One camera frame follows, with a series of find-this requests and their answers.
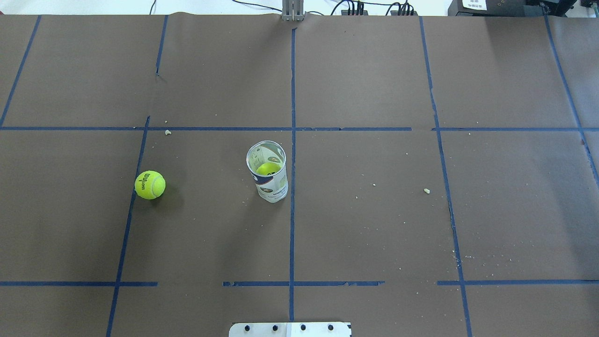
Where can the clear tennis ball can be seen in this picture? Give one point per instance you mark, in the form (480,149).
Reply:
(266,161)

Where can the yellow Wilson tennis ball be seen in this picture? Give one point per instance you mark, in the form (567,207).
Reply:
(149,185)

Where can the black equipment box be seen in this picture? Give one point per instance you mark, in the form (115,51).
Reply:
(510,8)

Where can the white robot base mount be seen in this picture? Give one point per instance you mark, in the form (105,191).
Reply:
(291,329)

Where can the tennis ball inside can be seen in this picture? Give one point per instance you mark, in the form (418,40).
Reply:
(268,169)

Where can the grey aluminium camera post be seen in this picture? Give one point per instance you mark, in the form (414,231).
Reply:
(293,10)

